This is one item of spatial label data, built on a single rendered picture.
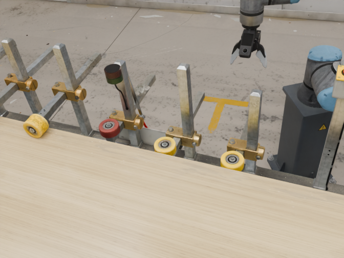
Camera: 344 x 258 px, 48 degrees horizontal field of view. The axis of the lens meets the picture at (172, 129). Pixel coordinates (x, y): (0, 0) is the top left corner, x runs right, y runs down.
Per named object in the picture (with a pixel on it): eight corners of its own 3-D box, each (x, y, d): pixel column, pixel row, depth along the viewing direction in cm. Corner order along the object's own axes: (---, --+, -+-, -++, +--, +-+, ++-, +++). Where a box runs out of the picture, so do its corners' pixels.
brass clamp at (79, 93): (61, 89, 167) (58, 80, 163) (88, 94, 163) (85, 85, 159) (54, 98, 163) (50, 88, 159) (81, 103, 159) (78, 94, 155)
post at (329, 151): (313, 181, 147) (337, 86, 116) (326, 184, 145) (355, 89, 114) (312, 190, 144) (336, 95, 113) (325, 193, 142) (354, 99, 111)
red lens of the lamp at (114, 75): (110, 67, 140) (108, 62, 139) (124, 70, 138) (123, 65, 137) (102, 77, 136) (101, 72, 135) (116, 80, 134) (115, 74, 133)
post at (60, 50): (87, 132, 179) (56, 41, 146) (93, 133, 178) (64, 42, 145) (83, 136, 177) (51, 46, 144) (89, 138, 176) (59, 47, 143)
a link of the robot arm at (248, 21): (261, 17, 144) (236, 15, 147) (260, 28, 147) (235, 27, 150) (265, 6, 150) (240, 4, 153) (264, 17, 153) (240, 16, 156)
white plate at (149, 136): (119, 136, 174) (115, 121, 167) (173, 149, 166) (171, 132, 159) (119, 137, 174) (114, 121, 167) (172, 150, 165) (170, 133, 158)
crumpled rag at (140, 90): (137, 83, 175) (137, 79, 174) (151, 85, 173) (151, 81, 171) (129, 94, 169) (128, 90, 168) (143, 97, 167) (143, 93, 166)
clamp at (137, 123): (116, 117, 165) (114, 109, 162) (145, 124, 161) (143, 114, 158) (110, 126, 162) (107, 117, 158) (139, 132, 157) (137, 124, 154)
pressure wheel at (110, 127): (110, 136, 161) (104, 115, 153) (127, 140, 158) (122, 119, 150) (100, 149, 156) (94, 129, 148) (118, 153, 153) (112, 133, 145)
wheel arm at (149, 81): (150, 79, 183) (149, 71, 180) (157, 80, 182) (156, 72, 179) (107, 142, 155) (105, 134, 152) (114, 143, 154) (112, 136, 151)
